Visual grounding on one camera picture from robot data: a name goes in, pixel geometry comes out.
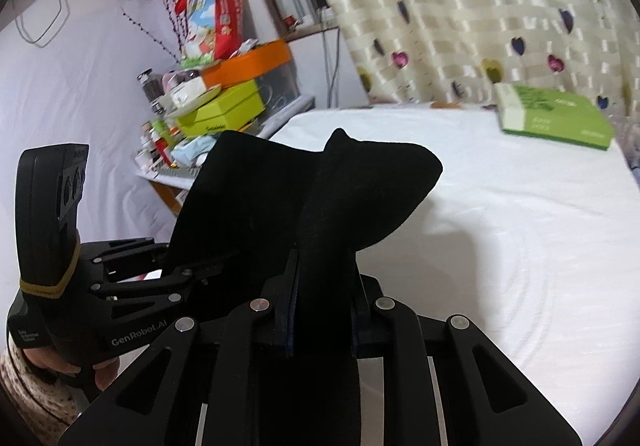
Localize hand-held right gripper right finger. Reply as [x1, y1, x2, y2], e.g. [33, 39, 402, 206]
[350, 271, 583, 446]

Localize small white box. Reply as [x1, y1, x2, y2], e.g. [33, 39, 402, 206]
[167, 76, 208, 110]

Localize light blue bag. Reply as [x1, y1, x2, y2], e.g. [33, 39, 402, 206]
[172, 135, 217, 166]

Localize black wall cable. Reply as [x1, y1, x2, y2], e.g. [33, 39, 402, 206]
[322, 29, 342, 108]

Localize green flat box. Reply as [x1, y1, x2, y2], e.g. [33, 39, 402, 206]
[494, 82, 615, 151]

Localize glass jar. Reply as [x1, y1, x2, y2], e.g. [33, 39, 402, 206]
[137, 69, 163, 112]

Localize heart print curtain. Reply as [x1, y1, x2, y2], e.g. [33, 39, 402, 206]
[292, 0, 640, 119]

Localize white towel cover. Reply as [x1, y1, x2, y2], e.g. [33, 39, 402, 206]
[250, 100, 638, 437]

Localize orange box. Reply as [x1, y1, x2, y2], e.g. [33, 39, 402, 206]
[200, 40, 292, 88]

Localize yellow-green shoe box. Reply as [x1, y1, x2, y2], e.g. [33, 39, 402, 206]
[172, 80, 266, 137]

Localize white side table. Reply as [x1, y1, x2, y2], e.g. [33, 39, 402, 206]
[134, 94, 317, 217]

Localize clear plastic bin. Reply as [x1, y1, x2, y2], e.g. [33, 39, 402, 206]
[257, 61, 301, 113]

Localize person's left hand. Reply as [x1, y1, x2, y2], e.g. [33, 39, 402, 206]
[20, 345, 122, 393]

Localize small assorted bottles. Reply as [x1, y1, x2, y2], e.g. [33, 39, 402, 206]
[135, 116, 178, 174]

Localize purple flower branches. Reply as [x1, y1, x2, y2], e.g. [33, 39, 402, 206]
[121, 0, 197, 64]

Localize black pants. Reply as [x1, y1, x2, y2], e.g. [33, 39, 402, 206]
[167, 127, 445, 446]

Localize yellow rubber band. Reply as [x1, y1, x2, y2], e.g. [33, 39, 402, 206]
[20, 231, 83, 299]

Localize red printed carton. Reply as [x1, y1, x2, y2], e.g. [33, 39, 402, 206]
[175, 0, 246, 67]

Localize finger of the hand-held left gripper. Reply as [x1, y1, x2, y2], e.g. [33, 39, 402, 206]
[82, 237, 172, 277]
[92, 251, 243, 307]

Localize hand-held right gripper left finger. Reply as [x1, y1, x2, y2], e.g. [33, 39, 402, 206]
[59, 249, 301, 446]

